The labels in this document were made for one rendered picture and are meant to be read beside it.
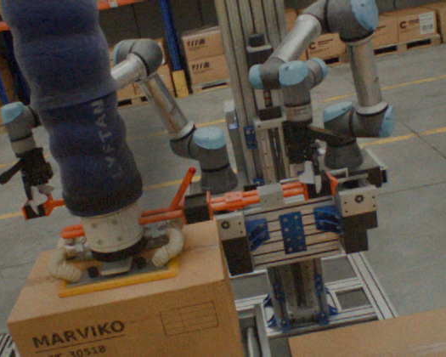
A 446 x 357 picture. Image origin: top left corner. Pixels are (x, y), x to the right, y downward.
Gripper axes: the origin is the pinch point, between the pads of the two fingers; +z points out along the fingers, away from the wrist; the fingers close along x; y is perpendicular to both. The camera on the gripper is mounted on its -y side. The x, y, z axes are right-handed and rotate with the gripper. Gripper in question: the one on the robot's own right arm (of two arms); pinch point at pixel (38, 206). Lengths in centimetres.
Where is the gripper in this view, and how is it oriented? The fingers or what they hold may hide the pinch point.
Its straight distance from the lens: 199.3
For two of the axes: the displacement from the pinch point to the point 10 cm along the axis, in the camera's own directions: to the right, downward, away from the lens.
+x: -0.4, -3.7, 9.3
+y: 9.8, -1.9, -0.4
